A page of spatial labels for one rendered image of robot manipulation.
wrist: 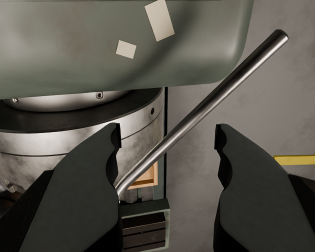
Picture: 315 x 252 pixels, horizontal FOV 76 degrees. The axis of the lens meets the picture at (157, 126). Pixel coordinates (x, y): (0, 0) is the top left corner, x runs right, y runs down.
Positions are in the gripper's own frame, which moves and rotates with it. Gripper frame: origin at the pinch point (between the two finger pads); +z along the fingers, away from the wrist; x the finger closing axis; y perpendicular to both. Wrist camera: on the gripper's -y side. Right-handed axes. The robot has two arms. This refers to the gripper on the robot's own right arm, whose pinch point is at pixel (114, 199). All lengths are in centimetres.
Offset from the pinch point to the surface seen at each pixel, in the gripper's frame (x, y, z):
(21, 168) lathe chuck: 15.0, -26.1, -8.9
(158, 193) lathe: -54, 63, 22
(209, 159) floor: -108, 90, 84
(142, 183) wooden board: -17.5, 14.2, 8.8
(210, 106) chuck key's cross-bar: 23.4, -36.6, 12.0
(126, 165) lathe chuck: 14.2, -23.4, 4.4
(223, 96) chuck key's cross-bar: 23.5, -37.5, 12.9
